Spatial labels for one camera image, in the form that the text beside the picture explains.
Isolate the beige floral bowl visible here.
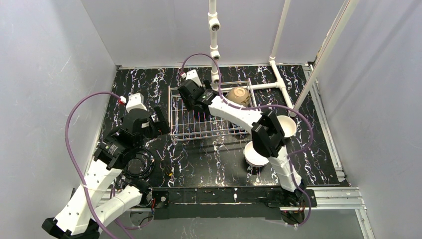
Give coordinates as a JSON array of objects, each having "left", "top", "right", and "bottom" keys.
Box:
[{"left": 226, "top": 87, "right": 250, "bottom": 107}]

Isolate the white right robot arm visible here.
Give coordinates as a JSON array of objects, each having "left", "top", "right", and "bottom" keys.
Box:
[{"left": 178, "top": 79, "right": 311, "bottom": 206}]

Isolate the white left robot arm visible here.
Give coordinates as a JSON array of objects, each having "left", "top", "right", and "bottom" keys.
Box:
[{"left": 42, "top": 107, "right": 170, "bottom": 239}]

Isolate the black yellow screwdriver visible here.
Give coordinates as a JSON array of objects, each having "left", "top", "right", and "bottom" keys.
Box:
[{"left": 156, "top": 150, "right": 174, "bottom": 177}]

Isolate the white bowl under green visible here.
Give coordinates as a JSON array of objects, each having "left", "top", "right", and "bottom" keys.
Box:
[{"left": 243, "top": 141, "right": 269, "bottom": 167}]

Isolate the cream white bowl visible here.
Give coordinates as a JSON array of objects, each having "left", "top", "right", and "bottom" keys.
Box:
[{"left": 277, "top": 116, "right": 297, "bottom": 138}]

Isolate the white diagonal PVC pole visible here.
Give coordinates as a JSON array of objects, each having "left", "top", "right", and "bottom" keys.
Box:
[{"left": 293, "top": 0, "right": 360, "bottom": 111}]

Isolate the white wire dish rack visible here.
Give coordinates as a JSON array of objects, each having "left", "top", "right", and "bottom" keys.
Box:
[{"left": 168, "top": 87, "right": 261, "bottom": 141}]

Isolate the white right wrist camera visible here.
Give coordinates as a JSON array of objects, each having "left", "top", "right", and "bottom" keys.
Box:
[{"left": 185, "top": 69, "right": 202, "bottom": 87}]

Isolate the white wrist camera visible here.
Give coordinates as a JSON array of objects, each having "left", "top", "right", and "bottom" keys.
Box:
[
  {"left": 126, "top": 93, "right": 147, "bottom": 112},
  {"left": 185, "top": 69, "right": 202, "bottom": 87}
]

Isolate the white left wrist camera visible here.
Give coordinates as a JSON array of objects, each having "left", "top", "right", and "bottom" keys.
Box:
[{"left": 126, "top": 93, "right": 147, "bottom": 112}]

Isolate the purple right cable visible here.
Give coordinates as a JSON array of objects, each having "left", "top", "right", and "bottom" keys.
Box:
[{"left": 180, "top": 53, "right": 315, "bottom": 228}]

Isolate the purple cable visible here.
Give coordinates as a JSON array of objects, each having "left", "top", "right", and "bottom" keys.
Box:
[
  {"left": 64, "top": 91, "right": 139, "bottom": 239},
  {"left": 180, "top": 53, "right": 315, "bottom": 228}
]

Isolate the coiled black cable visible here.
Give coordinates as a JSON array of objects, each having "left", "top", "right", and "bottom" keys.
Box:
[{"left": 126, "top": 148, "right": 156, "bottom": 181}]

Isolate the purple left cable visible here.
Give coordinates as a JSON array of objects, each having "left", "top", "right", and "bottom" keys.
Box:
[{"left": 64, "top": 91, "right": 139, "bottom": 239}]

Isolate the white PVC camera post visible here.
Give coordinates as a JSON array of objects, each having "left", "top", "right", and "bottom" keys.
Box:
[{"left": 207, "top": 0, "right": 222, "bottom": 85}]

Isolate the white PVC pipe frame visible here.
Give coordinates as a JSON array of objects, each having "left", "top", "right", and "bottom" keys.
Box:
[{"left": 219, "top": 0, "right": 304, "bottom": 108}]

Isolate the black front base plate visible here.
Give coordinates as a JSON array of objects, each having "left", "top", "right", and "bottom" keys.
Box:
[{"left": 152, "top": 186, "right": 317, "bottom": 220}]

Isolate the aluminium extrusion frame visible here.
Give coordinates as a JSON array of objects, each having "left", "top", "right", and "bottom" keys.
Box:
[{"left": 61, "top": 62, "right": 377, "bottom": 239}]

